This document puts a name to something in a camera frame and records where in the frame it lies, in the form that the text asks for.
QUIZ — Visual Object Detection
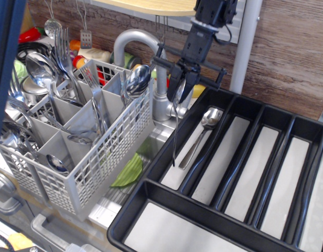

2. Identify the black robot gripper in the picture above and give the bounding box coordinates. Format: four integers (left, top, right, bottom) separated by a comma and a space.
153, 21, 227, 103

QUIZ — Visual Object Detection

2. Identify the small steel spoon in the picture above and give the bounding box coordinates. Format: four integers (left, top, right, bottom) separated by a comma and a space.
172, 80, 186, 167

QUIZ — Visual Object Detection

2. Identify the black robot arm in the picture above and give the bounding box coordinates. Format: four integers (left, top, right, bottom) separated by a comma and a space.
153, 1, 237, 102

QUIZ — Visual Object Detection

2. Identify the steel spoon in tray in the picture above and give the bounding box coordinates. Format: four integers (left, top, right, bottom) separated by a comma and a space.
179, 107, 223, 170

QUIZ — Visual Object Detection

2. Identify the black cutlery tray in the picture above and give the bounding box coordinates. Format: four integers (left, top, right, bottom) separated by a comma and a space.
107, 90, 323, 251

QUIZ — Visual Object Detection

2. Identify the grey plastic cutlery basket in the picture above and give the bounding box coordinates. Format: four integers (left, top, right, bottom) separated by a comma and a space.
0, 60, 154, 221

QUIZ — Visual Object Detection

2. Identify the large steel spoon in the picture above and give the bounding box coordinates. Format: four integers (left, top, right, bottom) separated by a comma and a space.
26, 52, 63, 124

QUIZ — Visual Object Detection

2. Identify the small spoon front compartment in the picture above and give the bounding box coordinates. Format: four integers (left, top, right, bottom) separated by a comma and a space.
46, 154, 69, 175

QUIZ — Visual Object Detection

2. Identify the yellow toy fruit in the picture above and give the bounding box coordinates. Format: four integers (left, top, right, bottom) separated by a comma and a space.
192, 85, 206, 99

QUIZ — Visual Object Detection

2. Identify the silver kitchen faucet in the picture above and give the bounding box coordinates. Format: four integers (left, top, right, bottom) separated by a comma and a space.
113, 29, 173, 121

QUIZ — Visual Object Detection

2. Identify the light wooden shelf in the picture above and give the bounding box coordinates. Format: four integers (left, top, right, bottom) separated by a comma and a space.
96, 0, 197, 16

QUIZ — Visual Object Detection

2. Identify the white metal pole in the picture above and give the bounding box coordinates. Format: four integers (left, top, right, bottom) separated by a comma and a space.
229, 0, 263, 94

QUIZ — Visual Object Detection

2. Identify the steel fork middle back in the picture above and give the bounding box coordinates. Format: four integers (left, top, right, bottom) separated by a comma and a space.
79, 65, 102, 99

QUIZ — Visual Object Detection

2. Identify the hanging small spatula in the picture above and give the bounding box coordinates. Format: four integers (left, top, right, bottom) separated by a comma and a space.
76, 1, 92, 49

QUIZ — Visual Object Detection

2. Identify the green toy leaf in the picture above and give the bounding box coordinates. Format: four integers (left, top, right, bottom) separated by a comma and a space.
111, 153, 143, 187

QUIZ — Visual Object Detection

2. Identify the steel fork tall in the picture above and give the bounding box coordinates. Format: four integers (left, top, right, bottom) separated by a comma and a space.
55, 28, 86, 104

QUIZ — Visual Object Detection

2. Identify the hanging steel skimmer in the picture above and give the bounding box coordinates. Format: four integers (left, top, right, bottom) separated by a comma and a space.
44, 0, 62, 39

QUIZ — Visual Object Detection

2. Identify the small steel pot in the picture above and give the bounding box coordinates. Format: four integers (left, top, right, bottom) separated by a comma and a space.
21, 77, 48, 106

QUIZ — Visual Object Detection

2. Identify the red toy pepper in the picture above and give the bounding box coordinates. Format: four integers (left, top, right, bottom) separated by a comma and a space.
18, 27, 45, 44

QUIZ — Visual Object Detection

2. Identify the black stove burner coil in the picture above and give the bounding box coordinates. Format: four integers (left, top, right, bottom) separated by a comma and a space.
16, 42, 49, 61

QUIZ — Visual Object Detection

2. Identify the green toy cabbage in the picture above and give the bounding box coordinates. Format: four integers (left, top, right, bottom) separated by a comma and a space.
14, 59, 28, 82

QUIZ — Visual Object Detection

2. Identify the steel fork lower left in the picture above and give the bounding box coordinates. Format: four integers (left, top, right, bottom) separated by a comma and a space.
0, 122, 39, 160

